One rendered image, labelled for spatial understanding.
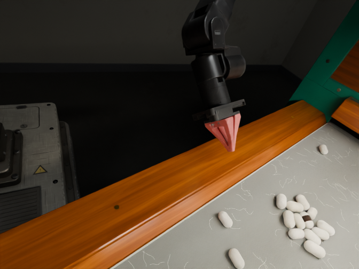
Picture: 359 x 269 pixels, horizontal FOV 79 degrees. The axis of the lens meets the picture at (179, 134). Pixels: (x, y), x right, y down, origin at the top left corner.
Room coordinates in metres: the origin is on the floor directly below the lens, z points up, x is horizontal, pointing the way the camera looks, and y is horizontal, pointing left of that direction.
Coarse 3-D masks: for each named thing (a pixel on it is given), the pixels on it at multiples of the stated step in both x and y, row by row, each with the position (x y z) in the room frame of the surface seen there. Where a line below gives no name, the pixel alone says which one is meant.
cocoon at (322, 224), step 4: (320, 220) 0.29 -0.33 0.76; (316, 224) 0.28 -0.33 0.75; (320, 224) 0.28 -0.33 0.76; (324, 224) 0.28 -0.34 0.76; (328, 224) 0.28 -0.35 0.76; (324, 228) 0.27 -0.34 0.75; (328, 228) 0.27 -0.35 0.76; (332, 228) 0.27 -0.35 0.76; (328, 232) 0.27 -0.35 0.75; (332, 232) 0.27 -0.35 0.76
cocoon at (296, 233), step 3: (294, 228) 0.25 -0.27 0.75; (297, 228) 0.25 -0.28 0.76; (288, 231) 0.24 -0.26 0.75; (291, 231) 0.24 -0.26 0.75; (294, 231) 0.24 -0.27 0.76; (297, 231) 0.24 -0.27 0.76; (300, 231) 0.25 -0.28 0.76; (303, 231) 0.25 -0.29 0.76; (288, 234) 0.24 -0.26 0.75; (291, 234) 0.24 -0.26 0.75; (294, 234) 0.24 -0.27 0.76; (297, 234) 0.24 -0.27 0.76; (300, 234) 0.24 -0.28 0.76; (303, 234) 0.24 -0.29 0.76; (291, 237) 0.23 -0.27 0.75; (294, 237) 0.23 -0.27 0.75; (297, 237) 0.23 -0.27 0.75; (300, 237) 0.24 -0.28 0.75; (303, 237) 0.24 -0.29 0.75
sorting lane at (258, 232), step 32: (320, 128) 0.68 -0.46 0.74; (288, 160) 0.46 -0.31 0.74; (320, 160) 0.51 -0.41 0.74; (352, 160) 0.55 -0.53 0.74; (224, 192) 0.30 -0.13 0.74; (256, 192) 0.32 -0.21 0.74; (288, 192) 0.35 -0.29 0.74; (320, 192) 0.38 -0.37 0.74; (352, 192) 0.42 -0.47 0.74; (192, 224) 0.20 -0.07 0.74; (256, 224) 0.24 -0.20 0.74; (352, 224) 0.31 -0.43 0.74; (128, 256) 0.12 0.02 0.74; (160, 256) 0.14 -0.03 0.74; (192, 256) 0.15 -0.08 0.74; (224, 256) 0.16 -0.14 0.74; (256, 256) 0.18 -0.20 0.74; (288, 256) 0.20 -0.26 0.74; (352, 256) 0.24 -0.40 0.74
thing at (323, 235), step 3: (312, 228) 0.26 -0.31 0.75; (315, 228) 0.26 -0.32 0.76; (318, 228) 0.26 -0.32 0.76; (315, 231) 0.26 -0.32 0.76; (318, 231) 0.26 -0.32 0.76; (321, 231) 0.26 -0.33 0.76; (324, 231) 0.26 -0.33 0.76; (318, 234) 0.25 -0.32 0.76; (321, 234) 0.25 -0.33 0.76; (324, 234) 0.25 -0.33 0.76; (327, 234) 0.26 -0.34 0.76; (321, 237) 0.25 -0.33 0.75; (324, 237) 0.25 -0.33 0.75; (327, 237) 0.25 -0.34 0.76
